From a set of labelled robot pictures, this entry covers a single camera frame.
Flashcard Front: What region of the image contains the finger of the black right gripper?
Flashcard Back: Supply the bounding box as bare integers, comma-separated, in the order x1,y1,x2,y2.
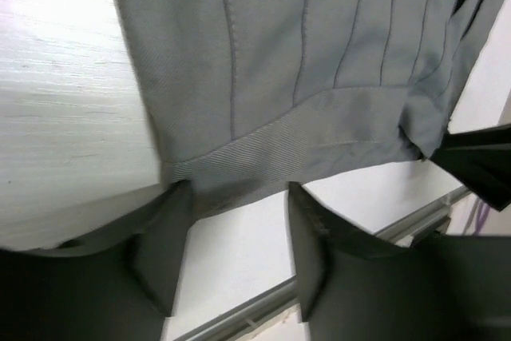
433,125,511,210

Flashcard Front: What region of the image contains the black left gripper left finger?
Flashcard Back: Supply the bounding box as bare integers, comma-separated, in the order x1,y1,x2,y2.
1,181,193,340

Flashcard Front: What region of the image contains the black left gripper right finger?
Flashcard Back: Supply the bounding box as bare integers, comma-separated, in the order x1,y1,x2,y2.
287,182,510,340

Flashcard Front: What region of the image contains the grey pleated skirt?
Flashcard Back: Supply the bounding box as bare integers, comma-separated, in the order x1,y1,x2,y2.
117,0,504,215

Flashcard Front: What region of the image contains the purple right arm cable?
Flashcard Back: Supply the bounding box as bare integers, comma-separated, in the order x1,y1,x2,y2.
470,200,493,235

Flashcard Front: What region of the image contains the aluminium front table rail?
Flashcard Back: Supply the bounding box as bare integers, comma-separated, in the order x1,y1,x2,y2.
171,187,472,341

